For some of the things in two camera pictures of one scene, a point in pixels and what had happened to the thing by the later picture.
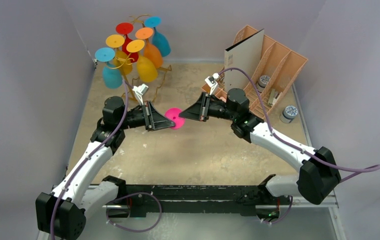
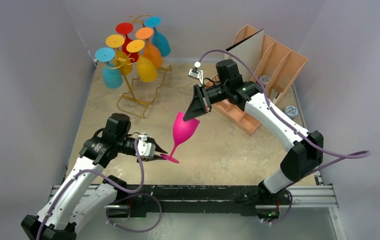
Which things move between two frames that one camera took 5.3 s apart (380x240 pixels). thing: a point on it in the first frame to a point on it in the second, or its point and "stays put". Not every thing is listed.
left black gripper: x=160 y=122 to x=158 y=149
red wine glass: x=126 y=28 stays put
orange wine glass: x=152 y=54 stays put
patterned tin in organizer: x=263 y=81 stays put
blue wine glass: x=112 y=75 stays put
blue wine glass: x=158 y=39 stays put
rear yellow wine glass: x=122 y=59 stays put
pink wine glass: x=173 y=113 to x=182 y=131
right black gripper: x=203 y=108 to x=203 y=101
